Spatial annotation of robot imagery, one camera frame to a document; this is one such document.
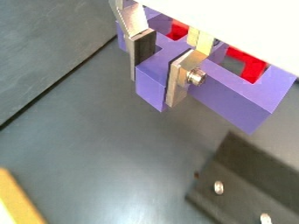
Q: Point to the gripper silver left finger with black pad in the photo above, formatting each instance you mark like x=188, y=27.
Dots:
x=139, y=35

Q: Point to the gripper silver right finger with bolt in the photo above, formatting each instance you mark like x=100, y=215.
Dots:
x=184, y=70

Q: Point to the purple puzzle block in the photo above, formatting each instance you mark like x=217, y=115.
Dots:
x=262, y=28

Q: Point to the black L-shaped fixture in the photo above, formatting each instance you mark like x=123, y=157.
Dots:
x=245, y=183

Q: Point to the yellow slotted board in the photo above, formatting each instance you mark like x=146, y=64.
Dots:
x=16, y=208

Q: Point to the red puzzle block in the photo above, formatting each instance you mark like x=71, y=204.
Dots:
x=254, y=65

